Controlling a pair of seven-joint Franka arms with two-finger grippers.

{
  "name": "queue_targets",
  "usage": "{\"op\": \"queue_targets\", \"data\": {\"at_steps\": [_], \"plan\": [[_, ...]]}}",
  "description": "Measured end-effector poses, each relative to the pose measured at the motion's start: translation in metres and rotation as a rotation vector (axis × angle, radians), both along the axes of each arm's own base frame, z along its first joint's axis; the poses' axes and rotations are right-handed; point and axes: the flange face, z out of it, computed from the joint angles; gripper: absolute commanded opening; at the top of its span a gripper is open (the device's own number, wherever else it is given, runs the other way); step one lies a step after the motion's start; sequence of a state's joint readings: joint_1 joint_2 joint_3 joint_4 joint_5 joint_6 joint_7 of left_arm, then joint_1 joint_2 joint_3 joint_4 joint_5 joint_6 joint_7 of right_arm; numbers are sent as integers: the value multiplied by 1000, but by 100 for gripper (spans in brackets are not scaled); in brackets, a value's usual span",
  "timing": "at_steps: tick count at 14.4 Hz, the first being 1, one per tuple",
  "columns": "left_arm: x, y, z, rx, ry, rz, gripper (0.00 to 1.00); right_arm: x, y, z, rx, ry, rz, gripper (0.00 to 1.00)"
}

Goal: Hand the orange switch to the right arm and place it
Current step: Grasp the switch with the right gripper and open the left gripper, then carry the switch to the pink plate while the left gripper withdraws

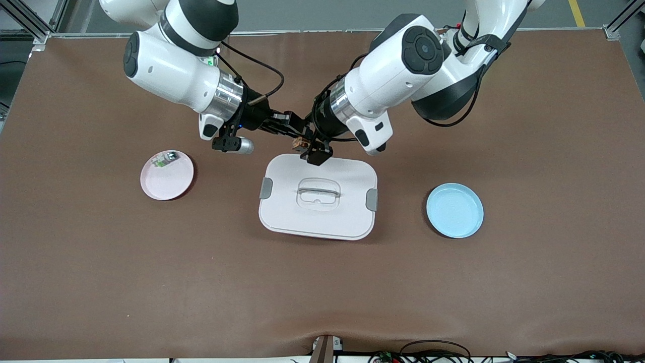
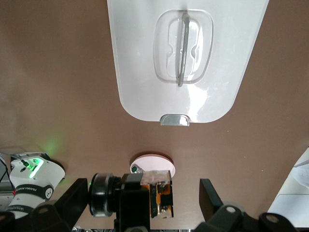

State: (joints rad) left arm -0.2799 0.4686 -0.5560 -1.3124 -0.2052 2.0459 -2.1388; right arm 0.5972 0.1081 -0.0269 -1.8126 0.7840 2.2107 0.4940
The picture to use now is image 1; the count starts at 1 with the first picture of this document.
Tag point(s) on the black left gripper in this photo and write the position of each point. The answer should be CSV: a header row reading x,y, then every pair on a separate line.
x,y
323,124

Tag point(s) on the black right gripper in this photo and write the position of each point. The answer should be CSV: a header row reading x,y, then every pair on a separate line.
x,y
257,119

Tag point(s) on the orange and black switch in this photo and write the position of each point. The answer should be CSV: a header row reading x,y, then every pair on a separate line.
x,y
298,145

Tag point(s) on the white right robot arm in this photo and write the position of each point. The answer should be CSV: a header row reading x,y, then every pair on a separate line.
x,y
166,70

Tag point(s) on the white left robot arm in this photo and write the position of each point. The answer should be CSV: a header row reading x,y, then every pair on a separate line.
x,y
388,75

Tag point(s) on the grey box latch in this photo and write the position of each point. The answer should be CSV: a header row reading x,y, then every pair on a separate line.
x,y
372,199
265,188

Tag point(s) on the white lidded storage box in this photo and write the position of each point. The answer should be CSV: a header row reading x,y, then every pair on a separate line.
x,y
317,222

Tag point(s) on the pink round plate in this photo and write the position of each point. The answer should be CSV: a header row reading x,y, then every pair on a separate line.
x,y
166,179

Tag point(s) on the brown table mat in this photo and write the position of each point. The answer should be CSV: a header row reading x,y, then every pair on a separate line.
x,y
322,292

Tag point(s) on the light blue round plate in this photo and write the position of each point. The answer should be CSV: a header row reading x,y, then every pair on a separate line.
x,y
455,210

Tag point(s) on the silver table edge rail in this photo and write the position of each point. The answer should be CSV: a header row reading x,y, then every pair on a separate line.
x,y
302,32

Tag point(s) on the green and clear switch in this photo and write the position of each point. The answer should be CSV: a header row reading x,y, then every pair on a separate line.
x,y
165,160

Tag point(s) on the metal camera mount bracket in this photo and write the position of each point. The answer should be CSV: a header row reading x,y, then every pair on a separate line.
x,y
325,350

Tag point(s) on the aluminium frame profile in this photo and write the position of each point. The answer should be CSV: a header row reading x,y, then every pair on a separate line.
x,y
622,22
35,27

